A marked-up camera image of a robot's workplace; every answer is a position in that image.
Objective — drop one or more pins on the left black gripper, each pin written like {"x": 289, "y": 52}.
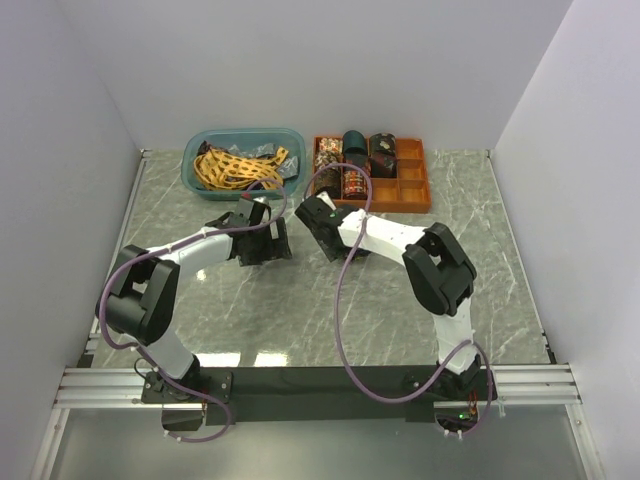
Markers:
{"x": 276, "y": 248}

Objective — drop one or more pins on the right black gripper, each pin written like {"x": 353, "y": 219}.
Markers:
{"x": 333, "y": 254}

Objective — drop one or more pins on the blue floral tie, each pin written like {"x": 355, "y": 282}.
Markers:
{"x": 357, "y": 255}

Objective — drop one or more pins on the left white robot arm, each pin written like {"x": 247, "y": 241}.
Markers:
{"x": 136, "y": 307}

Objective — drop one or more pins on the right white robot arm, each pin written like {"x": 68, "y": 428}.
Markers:
{"x": 440, "y": 273}

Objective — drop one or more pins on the dark brown rolled tie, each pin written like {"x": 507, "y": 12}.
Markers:
{"x": 329, "y": 181}

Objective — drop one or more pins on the red striped rolled tie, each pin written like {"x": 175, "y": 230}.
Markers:
{"x": 354, "y": 185}

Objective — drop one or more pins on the brown patterned rolled tie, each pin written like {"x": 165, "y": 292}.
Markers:
{"x": 324, "y": 158}

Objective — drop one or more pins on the dark red dotted rolled tie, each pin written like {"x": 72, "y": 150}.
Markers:
{"x": 360, "y": 160}

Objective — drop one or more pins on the red white rolled tie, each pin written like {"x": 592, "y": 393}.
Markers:
{"x": 330, "y": 144}

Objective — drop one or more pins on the maroon rolled tie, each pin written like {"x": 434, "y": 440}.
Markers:
{"x": 383, "y": 165}

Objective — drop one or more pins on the yellow patterned tie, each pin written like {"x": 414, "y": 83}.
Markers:
{"x": 225, "y": 172}

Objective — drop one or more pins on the blue plastic bin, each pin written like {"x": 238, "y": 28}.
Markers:
{"x": 245, "y": 139}

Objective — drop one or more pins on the teal rolled tie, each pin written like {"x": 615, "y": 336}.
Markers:
{"x": 354, "y": 142}

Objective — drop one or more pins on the orange divided tray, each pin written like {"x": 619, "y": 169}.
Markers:
{"x": 407, "y": 193}

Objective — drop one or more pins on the black floral rolled tie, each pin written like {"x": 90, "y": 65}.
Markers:
{"x": 382, "y": 143}

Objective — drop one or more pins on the dark tie in bin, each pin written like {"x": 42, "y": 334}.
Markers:
{"x": 205, "y": 150}

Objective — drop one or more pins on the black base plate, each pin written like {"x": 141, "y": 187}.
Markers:
{"x": 262, "y": 394}

